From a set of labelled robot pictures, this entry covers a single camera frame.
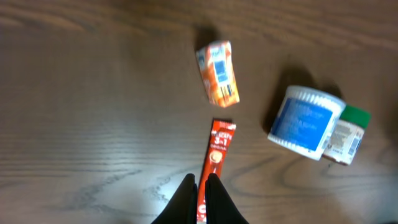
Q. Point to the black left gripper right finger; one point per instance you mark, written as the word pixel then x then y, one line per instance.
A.
pixel 220 209

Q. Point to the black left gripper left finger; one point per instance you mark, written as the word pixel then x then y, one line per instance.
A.
pixel 182 207

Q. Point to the red white snack packet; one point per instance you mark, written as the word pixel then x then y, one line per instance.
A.
pixel 221 136

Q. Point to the white blue label jar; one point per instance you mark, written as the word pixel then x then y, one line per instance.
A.
pixel 306 120

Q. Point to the green lid white jar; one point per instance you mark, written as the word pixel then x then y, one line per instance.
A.
pixel 347 135

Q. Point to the small orange box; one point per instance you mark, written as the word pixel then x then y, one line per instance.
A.
pixel 216 70

